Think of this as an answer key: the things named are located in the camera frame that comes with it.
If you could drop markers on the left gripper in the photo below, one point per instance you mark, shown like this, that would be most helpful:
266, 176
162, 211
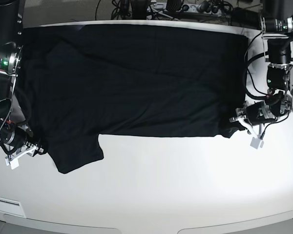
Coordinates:
268, 110

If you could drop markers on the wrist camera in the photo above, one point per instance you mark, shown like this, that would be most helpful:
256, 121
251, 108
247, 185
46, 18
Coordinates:
256, 143
13, 162

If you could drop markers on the dark navy T-shirt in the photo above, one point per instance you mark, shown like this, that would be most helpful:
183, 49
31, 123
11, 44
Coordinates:
131, 80

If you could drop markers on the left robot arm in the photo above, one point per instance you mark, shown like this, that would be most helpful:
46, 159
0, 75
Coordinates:
276, 24

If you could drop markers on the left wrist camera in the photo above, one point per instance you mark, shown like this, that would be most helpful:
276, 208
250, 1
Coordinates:
256, 143

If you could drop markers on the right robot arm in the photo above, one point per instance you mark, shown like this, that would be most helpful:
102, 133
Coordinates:
10, 60

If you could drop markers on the white box at table edge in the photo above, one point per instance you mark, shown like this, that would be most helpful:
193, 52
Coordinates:
11, 207

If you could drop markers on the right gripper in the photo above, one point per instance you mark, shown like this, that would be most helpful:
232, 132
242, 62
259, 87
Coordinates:
14, 137

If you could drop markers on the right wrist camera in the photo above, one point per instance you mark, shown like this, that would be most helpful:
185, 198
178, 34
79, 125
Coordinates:
13, 162

